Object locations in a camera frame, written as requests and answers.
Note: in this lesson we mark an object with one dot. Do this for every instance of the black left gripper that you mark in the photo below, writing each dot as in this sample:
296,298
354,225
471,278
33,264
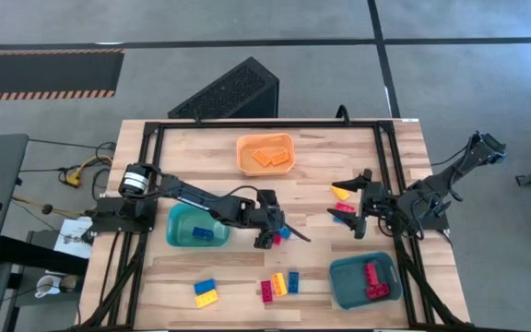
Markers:
267,220

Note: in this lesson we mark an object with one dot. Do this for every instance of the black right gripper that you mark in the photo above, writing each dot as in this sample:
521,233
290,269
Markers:
375,203

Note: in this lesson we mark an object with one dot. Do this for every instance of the red toy building block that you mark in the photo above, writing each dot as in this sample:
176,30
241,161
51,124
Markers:
378,291
267,291
345,207
371,275
277,239

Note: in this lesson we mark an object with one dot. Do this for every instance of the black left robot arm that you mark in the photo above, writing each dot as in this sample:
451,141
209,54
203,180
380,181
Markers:
192,193

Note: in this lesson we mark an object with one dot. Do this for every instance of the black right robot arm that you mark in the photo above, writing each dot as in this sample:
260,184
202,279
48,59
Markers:
454,173

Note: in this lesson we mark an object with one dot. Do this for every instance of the dark teal plastic bin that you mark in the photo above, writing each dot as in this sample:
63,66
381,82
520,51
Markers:
346,286

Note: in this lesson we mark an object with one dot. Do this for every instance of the yellow-orange plastic bin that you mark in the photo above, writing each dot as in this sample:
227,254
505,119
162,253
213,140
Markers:
247,147

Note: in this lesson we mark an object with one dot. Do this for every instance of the turquoise plastic bin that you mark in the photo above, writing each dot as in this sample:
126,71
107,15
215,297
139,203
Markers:
180,228

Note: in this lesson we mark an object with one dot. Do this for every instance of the black perforated computer case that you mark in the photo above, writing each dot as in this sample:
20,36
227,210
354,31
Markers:
228,90

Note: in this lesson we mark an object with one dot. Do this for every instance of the white paper sheet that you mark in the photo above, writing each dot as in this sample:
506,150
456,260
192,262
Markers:
74,240

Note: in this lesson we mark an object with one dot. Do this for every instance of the brown round cup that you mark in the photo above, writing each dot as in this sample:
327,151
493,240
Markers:
68,283

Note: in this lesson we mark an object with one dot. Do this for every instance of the white mug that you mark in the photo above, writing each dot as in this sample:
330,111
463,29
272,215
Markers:
49,286

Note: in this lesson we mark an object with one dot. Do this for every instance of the black side cart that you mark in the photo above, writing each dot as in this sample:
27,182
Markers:
39,258

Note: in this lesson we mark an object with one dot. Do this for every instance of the grey desk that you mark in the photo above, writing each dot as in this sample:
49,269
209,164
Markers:
3,161

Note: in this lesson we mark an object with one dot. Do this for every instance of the hazard-striped black floor mat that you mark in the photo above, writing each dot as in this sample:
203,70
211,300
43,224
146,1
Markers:
39,74

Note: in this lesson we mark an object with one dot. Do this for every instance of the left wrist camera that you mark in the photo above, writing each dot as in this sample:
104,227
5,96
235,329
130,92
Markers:
267,197

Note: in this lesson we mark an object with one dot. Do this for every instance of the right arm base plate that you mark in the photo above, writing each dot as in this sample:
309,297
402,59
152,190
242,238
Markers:
440,225

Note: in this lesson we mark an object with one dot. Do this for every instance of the black aluminium table frame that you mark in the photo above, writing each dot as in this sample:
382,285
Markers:
270,124

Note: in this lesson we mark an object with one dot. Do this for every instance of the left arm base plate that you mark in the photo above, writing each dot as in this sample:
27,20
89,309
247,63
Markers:
104,223

